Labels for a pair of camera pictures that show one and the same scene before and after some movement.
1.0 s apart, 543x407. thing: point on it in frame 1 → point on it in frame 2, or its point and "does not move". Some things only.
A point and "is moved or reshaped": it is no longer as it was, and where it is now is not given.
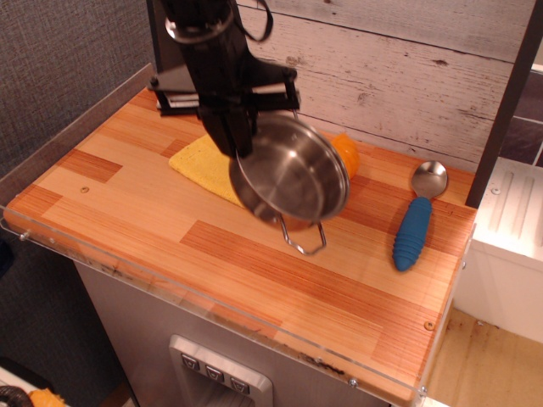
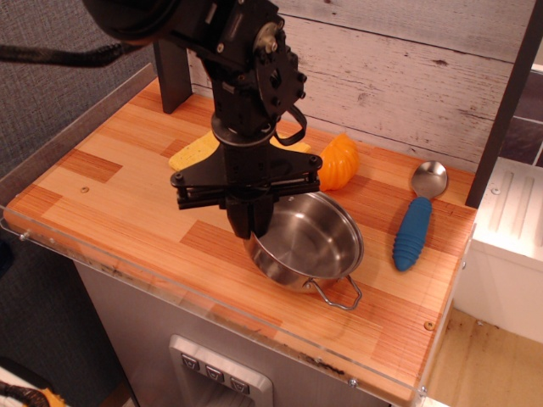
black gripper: x=218 y=76 → x=245 y=171
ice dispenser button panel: x=202 y=376 does not move
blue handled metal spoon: x=428 y=179 does not move
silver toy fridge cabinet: x=171 y=357 does not move
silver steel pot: x=294 y=176 is moved or reshaped
